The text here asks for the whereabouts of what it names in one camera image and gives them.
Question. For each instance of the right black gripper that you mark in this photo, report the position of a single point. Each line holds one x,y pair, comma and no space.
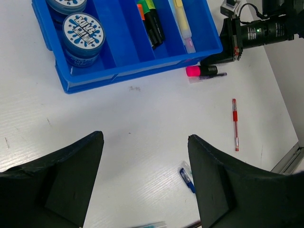
254,34

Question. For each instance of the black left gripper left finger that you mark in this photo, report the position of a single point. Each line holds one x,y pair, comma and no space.
52,191

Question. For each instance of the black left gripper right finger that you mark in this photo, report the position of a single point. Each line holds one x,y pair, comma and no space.
233,194

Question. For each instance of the lilac highlighter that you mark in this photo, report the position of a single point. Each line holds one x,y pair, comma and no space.
189,45

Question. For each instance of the pale yellow highlighter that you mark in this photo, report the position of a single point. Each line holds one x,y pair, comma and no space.
182,19

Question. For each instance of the black pink highlighter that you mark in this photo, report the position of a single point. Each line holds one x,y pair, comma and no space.
195,71

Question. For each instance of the purple gel pen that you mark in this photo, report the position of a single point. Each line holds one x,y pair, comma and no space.
201,78

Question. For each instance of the blue gel pen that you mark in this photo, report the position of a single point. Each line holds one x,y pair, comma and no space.
159,224

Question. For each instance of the black yellow highlighter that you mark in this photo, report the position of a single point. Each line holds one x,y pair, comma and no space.
153,23

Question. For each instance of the black orange highlighter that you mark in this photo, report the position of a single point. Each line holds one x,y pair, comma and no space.
140,9

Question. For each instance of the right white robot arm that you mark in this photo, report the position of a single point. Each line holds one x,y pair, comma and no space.
293,9

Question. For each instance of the red gel pen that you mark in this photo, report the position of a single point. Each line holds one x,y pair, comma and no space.
196,224

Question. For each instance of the dark blue pen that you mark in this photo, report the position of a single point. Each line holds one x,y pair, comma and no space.
187,180

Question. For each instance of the teal gel pen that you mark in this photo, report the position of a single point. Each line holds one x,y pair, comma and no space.
187,168

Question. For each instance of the red ballpoint pen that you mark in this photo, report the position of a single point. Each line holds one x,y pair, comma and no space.
235,121

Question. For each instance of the blue plastic sorting tray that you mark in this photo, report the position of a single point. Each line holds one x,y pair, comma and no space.
127,52

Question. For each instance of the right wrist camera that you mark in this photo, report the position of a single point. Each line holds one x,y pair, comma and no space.
230,8

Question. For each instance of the aluminium front rail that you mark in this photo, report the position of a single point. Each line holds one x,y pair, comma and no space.
291,161

